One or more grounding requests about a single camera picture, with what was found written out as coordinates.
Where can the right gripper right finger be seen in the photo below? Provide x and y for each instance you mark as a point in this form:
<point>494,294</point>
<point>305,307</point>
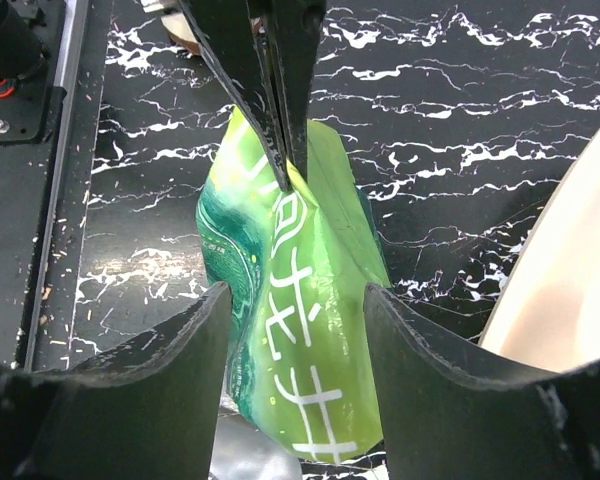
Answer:
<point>452,410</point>

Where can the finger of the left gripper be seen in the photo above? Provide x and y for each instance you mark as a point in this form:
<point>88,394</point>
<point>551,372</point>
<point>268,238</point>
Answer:
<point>293,32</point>
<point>237,58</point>

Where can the beige litter box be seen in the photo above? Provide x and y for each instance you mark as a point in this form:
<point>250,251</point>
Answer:
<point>548,314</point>

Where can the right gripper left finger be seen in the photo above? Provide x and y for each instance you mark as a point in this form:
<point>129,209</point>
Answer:
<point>145,409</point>

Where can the green litter bag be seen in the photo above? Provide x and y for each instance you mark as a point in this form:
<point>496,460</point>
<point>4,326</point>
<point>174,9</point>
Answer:
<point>297,264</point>

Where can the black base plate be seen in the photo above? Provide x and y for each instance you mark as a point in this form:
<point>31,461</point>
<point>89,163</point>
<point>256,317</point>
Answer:
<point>44,188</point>

